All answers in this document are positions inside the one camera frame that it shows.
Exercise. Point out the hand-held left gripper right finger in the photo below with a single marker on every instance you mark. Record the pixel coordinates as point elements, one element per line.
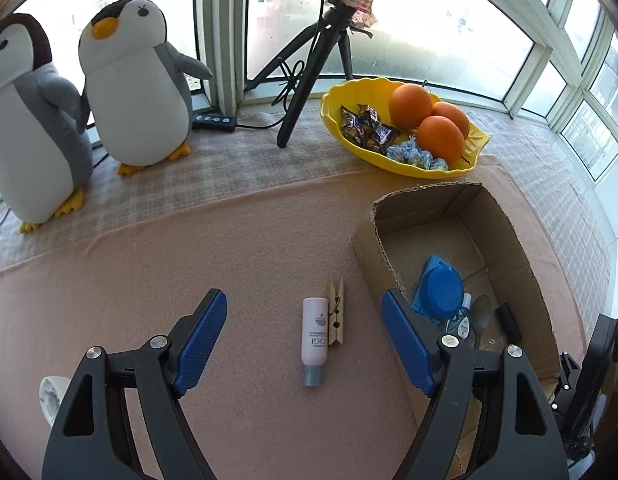
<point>406,340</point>

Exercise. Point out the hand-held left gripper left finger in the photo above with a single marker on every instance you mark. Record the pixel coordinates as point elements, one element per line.
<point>199,340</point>

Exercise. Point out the small dropper bottle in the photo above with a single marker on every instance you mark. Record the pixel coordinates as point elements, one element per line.
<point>461,322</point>

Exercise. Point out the blue round lidded container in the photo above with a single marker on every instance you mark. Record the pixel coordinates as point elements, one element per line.
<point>441,287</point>

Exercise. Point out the wooden clothespin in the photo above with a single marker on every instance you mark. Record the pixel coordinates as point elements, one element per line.
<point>336,310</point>

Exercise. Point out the metal spoon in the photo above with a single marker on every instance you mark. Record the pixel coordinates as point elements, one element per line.
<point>481,312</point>

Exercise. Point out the white squeeze bottle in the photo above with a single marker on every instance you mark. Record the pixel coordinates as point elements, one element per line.
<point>315,330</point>

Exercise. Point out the cardboard box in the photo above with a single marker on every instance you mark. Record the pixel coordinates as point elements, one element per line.
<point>514,260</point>

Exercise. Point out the pink fleece blanket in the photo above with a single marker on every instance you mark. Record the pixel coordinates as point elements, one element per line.
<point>189,260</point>

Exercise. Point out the white plastic device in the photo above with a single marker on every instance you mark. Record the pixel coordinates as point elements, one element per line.
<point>53,397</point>

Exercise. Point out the white plaid cloth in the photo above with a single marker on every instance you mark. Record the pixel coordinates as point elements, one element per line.
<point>214,170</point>

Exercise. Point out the pile of blue wrapped candies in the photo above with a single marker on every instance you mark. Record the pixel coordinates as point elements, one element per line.
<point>414,155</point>

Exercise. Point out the orange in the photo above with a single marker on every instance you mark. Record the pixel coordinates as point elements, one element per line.
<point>454,115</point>
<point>441,138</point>
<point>410,105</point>

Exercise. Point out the pile of dark wrapped candies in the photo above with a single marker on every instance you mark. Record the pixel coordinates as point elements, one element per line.
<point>364,127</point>

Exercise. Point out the yellow plastic fruit bowl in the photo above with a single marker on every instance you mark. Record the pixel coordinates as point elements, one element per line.
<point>349,95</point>

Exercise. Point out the grey-headed penguin plush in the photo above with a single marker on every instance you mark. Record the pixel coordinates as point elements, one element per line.
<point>134,90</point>

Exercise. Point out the dark-headed penguin plush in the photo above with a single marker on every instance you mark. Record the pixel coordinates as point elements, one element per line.
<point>24,135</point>

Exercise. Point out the black tripod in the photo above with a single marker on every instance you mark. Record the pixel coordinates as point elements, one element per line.
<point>301,90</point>

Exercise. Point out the crumpled wrapper on tripod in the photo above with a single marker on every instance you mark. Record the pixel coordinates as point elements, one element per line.
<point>359,10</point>

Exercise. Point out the white window frame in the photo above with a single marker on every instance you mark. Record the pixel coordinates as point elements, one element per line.
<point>221,35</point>

